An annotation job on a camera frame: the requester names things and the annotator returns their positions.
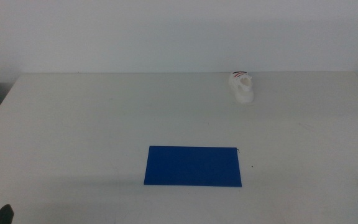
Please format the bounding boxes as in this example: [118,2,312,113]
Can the white shoe black red straps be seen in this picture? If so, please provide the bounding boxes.
[228,71,255,103]

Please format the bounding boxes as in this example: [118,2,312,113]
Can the blue rectangular mat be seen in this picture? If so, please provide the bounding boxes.
[144,145,242,188]

